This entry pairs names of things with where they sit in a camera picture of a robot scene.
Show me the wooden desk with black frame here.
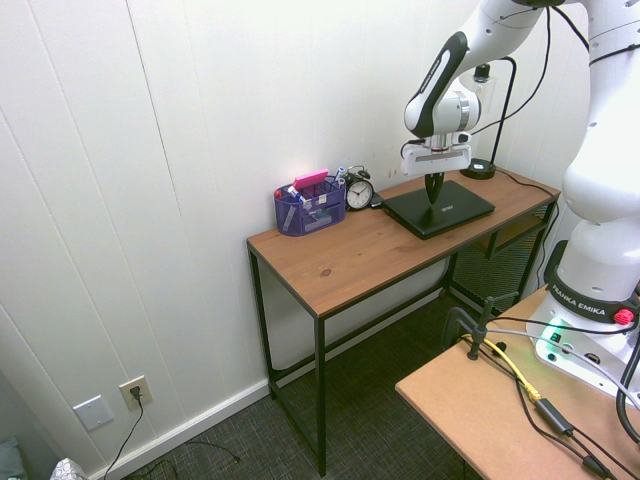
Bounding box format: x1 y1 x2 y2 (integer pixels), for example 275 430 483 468
246 162 562 477

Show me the purple mesh desk organizer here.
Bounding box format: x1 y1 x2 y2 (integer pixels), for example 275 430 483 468
273 174 348 238

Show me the black table clamp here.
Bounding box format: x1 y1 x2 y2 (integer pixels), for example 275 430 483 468
442 294 519 362

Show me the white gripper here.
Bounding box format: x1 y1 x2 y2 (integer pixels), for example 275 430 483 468
399 143 473 205

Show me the white patterned tissue box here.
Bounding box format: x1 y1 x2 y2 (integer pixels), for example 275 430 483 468
51 457 89 480

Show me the yellow ethernet cable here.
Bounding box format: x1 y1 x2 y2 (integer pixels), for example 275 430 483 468
487 339 544 401

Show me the black cable adapter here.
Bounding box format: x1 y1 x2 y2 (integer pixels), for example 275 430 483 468
534 398 575 436

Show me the black desk lamp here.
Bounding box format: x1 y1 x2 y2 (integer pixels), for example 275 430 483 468
459 55 517 180

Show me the black laptop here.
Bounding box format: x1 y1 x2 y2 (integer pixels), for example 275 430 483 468
382 179 497 240

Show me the thick black robot base cable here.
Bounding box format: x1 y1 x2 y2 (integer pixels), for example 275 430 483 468
615 344 640 439

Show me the beige wall outlet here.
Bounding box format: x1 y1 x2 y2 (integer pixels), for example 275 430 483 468
118 374 153 412

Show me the grey-blue cushion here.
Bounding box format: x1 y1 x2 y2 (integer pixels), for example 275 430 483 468
0 437 26 480

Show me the black power cord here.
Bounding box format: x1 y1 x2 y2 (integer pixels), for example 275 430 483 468
102 387 241 480

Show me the black lamp cord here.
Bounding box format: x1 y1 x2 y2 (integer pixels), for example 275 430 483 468
492 167 561 289

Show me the white blank wall plate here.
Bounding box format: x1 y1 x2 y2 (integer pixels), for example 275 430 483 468
72 394 115 432

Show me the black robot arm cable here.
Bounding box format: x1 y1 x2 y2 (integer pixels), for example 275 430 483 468
469 3 592 137

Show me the grey cable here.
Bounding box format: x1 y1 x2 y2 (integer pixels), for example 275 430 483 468
484 327 640 396

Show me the pink sticky note pad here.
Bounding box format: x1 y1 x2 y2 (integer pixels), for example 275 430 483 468
293 168 330 189

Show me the black twin-bell alarm clock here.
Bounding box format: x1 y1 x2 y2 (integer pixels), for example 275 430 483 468
344 164 375 211

